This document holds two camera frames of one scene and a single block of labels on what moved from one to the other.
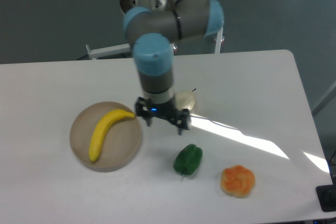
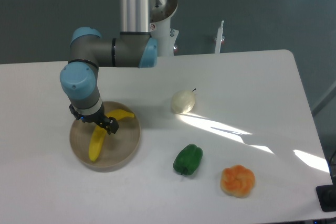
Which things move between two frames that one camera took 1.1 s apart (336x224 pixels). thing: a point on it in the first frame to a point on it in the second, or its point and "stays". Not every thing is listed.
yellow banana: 101,127 stays
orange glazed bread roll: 238,181 stays
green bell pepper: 188,159 stays
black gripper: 167,110 to 109,124
